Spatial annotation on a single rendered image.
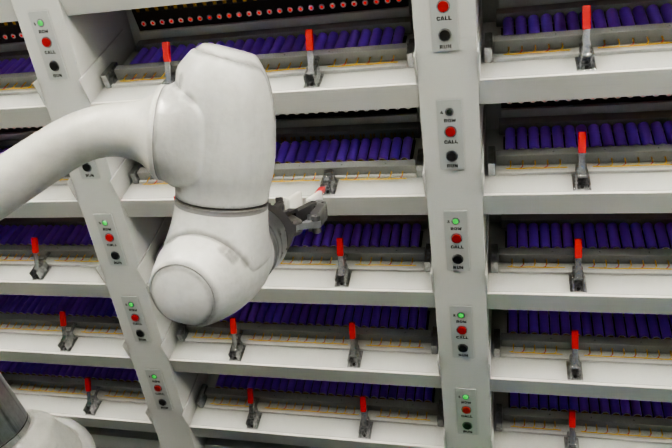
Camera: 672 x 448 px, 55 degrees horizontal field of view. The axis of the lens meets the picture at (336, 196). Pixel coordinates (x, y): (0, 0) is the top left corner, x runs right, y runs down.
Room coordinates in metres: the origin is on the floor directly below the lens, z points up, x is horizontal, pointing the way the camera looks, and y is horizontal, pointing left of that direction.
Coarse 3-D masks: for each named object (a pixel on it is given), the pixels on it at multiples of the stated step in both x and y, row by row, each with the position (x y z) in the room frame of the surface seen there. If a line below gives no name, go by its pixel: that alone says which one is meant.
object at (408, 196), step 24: (288, 120) 1.25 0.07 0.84; (312, 120) 1.24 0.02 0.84; (336, 120) 1.22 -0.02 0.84; (360, 120) 1.21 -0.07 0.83; (384, 120) 1.20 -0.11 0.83; (408, 120) 1.19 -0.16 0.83; (120, 168) 1.20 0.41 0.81; (120, 192) 1.18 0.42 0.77; (144, 192) 1.19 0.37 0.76; (168, 192) 1.17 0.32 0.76; (288, 192) 1.09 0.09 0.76; (312, 192) 1.08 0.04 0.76; (336, 192) 1.06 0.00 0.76; (360, 192) 1.05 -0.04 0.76; (384, 192) 1.03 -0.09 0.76; (408, 192) 1.02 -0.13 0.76; (144, 216) 1.18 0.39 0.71; (168, 216) 1.16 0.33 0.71
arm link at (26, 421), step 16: (0, 384) 0.82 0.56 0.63; (0, 400) 0.80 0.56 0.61; (16, 400) 0.83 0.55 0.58; (0, 416) 0.79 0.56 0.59; (16, 416) 0.81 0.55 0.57; (32, 416) 0.84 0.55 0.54; (48, 416) 0.85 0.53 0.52; (0, 432) 0.78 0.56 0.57; (16, 432) 0.79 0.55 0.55; (32, 432) 0.80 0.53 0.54; (48, 432) 0.81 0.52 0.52; (64, 432) 0.84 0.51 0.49; (80, 432) 0.88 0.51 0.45
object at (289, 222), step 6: (270, 210) 0.76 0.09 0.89; (276, 210) 0.77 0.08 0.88; (282, 216) 0.76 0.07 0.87; (288, 216) 0.81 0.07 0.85; (294, 216) 0.80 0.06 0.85; (282, 222) 0.75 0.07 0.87; (288, 222) 0.76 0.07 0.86; (294, 222) 0.78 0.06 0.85; (300, 222) 0.78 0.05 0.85; (288, 228) 0.75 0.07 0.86; (294, 228) 0.77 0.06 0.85; (288, 234) 0.75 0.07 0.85; (294, 234) 0.77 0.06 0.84; (288, 240) 0.74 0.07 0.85; (288, 246) 0.75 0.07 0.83
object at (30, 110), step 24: (0, 24) 1.42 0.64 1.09; (0, 48) 1.43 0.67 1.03; (24, 48) 1.42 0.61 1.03; (0, 72) 1.35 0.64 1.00; (24, 72) 1.31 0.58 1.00; (0, 96) 1.29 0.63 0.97; (24, 96) 1.26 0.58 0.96; (0, 120) 1.25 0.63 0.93; (24, 120) 1.23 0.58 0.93; (48, 120) 1.22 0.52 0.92
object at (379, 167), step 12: (144, 168) 1.23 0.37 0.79; (276, 168) 1.13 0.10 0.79; (288, 168) 1.12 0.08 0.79; (300, 168) 1.12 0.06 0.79; (312, 168) 1.11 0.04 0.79; (324, 168) 1.10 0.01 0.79; (336, 168) 1.10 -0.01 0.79; (348, 168) 1.09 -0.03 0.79; (360, 168) 1.08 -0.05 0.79; (372, 168) 1.08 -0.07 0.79; (384, 168) 1.07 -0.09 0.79; (396, 168) 1.07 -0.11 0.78; (408, 168) 1.06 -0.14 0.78; (156, 180) 1.20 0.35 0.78; (300, 180) 1.10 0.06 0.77; (312, 180) 1.10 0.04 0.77
